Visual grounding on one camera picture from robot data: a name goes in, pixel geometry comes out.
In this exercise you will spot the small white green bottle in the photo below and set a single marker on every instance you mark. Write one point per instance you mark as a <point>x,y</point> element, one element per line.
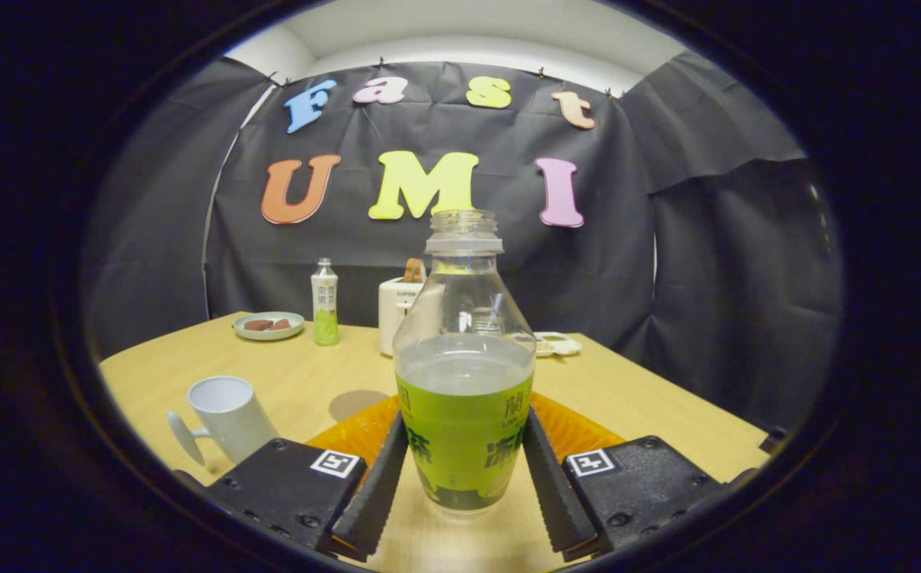
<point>325,306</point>

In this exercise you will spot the green label juice bottle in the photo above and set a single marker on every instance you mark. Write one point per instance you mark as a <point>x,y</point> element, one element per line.
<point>464,446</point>

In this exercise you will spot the white cup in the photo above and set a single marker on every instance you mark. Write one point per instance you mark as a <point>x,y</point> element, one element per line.
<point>229,418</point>

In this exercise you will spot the round brown coaster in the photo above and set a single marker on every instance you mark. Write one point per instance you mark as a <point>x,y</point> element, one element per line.
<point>353,404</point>

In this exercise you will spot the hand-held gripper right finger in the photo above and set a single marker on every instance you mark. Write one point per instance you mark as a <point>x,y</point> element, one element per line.
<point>552,493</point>

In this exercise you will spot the pale green plate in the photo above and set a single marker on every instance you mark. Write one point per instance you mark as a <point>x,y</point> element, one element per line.
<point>269,334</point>

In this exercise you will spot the wooden table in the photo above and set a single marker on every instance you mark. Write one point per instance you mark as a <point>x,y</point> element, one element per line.
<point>651,414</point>

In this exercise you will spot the brown food piece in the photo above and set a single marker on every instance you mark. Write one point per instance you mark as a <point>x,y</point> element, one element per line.
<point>281,324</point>
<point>257,325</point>

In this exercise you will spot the white toaster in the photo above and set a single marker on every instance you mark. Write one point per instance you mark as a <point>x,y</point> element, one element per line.
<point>393,318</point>

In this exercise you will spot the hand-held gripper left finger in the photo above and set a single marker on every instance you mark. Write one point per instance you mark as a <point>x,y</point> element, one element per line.
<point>376,493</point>

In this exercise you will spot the brown bread slice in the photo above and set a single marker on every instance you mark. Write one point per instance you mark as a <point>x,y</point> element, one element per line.
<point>413,270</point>

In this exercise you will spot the white divided tray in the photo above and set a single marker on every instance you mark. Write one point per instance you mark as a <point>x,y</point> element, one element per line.
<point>562,345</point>

